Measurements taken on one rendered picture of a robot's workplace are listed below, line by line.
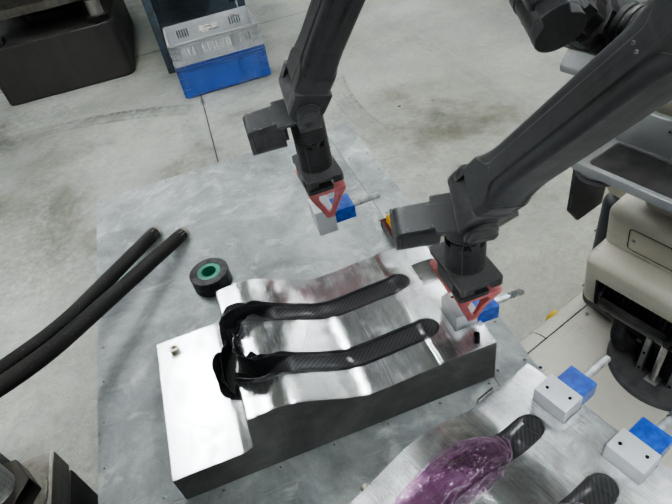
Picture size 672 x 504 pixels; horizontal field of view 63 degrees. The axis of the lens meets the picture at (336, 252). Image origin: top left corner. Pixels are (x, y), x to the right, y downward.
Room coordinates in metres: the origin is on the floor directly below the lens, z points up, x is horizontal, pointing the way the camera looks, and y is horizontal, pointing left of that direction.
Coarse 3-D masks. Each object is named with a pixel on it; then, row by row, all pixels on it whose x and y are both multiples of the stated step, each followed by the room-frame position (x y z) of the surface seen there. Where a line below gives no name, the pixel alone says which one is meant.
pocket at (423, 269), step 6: (414, 264) 0.67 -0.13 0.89; (420, 264) 0.67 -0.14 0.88; (426, 264) 0.68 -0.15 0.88; (414, 270) 0.67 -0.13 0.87; (420, 270) 0.67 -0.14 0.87; (426, 270) 0.68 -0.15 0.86; (432, 270) 0.67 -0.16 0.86; (420, 276) 0.67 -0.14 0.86; (426, 276) 0.66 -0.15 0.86; (432, 276) 0.66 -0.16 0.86; (426, 282) 0.65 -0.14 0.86
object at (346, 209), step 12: (312, 204) 0.81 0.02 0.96; (324, 204) 0.80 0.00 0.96; (348, 204) 0.80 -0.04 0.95; (360, 204) 0.81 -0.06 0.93; (312, 216) 0.81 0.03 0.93; (324, 216) 0.78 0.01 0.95; (336, 216) 0.79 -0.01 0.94; (348, 216) 0.79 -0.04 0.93; (324, 228) 0.78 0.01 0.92; (336, 228) 0.78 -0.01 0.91
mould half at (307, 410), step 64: (384, 256) 0.71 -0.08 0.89; (320, 320) 0.59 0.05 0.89; (384, 320) 0.57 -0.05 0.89; (192, 384) 0.54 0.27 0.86; (256, 384) 0.46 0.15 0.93; (320, 384) 0.46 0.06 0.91; (384, 384) 0.45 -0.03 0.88; (448, 384) 0.46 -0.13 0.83; (192, 448) 0.43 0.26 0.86; (256, 448) 0.41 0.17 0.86
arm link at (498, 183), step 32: (640, 32) 0.33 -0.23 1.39; (608, 64) 0.35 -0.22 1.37; (640, 64) 0.32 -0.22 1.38; (576, 96) 0.37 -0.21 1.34; (608, 96) 0.34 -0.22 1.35; (640, 96) 0.33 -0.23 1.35; (544, 128) 0.39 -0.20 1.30; (576, 128) 0.36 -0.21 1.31; (608, 128) 0.35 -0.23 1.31; (480, 160) 0.47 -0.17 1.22; (512, 160) 0.42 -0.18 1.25; (544, 160) 0.39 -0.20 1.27; (576, 160) 0.39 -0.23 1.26; (480, 192) 0.45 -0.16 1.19; (512, 192) 0.43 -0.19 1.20
